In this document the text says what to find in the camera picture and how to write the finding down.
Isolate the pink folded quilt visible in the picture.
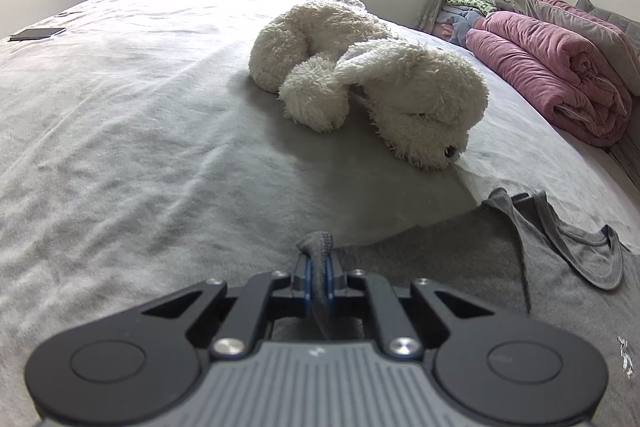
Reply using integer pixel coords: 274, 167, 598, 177
465, 11, 633, 148

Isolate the grey padded headboard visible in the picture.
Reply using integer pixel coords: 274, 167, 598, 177
575, 0, 640, 202

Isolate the light blue folded blanket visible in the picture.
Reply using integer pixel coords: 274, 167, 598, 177
435, 4, 488, 45

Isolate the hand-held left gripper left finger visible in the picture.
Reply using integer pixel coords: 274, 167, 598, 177
140, 257, 313, 360

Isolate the grey shirt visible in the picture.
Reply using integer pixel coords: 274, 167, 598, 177
272, 188, 640, 427

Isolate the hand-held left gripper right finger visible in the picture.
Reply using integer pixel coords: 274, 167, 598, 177
325, 257, 496, 360

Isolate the pink and grey pillow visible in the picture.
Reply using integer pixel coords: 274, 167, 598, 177
514, 0, 640, 96

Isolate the white plush dog toy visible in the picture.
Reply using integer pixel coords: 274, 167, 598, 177
248, 0, 490, 172

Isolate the black phone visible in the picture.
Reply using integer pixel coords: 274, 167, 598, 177
7, 27, 67, 42

